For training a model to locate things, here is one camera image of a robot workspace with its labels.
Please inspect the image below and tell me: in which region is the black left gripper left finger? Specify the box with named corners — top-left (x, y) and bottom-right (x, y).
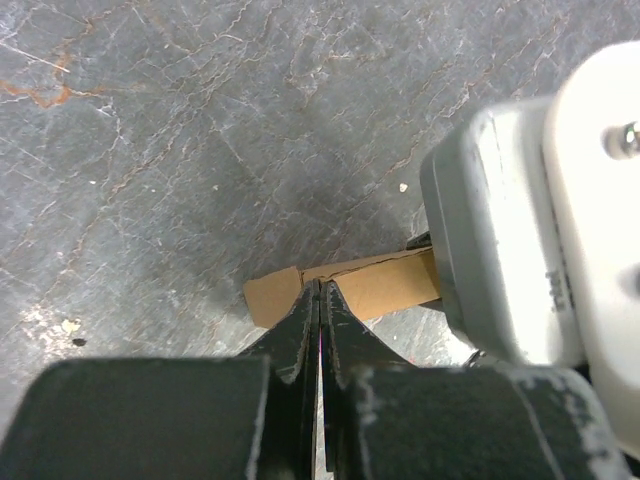
top-left (240, 281), bottom-right (320, 479)

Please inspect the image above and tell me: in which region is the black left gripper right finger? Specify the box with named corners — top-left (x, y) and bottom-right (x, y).
top-left (320, 281), bottom-right (414, 479)

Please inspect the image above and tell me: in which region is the brown cardboard box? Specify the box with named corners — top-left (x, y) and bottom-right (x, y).
top-left (243, 247), bottom-right (441, 329)

